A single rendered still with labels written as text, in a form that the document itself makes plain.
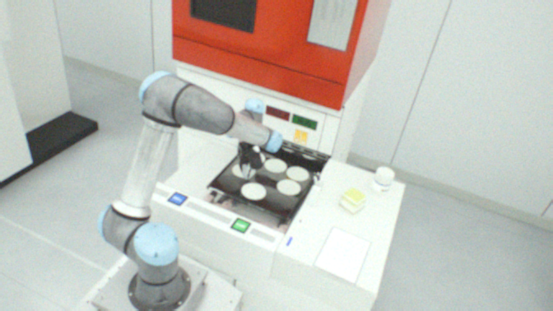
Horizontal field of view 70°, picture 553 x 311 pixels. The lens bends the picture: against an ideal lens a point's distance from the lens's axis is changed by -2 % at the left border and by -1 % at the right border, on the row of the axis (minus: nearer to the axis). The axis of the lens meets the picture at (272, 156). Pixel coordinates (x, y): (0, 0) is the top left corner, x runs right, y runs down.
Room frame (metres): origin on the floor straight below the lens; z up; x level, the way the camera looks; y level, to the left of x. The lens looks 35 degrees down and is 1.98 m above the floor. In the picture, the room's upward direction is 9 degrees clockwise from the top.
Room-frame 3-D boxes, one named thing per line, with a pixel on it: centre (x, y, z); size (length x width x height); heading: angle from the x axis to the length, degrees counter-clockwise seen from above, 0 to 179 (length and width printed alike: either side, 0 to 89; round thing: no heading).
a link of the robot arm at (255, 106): (1.34, 0.10, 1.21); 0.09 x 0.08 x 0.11; 151
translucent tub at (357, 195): (1.17, -0.33, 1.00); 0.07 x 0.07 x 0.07; 48
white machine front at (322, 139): (1.63, 0.13, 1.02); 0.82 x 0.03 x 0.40; 72
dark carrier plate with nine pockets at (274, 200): (1.35, 0.02, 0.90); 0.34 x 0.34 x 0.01; 72
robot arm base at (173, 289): (0.74, 0.28, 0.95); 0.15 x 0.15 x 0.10
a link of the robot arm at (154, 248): (0.74, 0.29, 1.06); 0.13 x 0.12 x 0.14; 61
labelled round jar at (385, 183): (1.32, -0.46, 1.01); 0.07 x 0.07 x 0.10
